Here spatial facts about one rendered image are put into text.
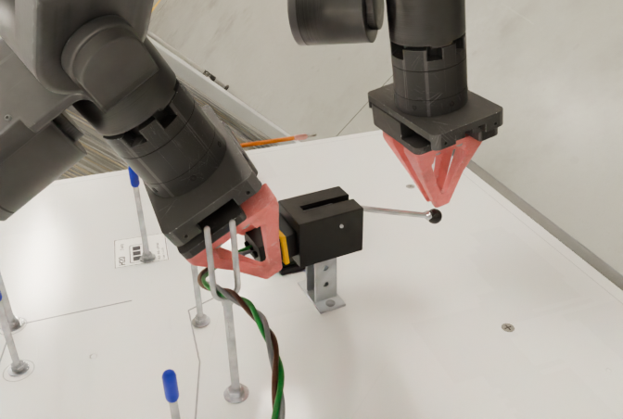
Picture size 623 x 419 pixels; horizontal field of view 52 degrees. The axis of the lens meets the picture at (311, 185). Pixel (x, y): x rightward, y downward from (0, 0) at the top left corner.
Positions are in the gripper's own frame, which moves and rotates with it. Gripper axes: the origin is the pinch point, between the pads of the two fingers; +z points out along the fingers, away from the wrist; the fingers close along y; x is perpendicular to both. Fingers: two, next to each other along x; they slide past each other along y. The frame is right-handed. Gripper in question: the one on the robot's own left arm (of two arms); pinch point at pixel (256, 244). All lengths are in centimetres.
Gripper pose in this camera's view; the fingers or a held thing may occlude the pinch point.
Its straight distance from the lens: 47.5
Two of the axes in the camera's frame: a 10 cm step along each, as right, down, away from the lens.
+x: 8.1, -5.8, 0.3
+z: 4.3, 6.3, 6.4
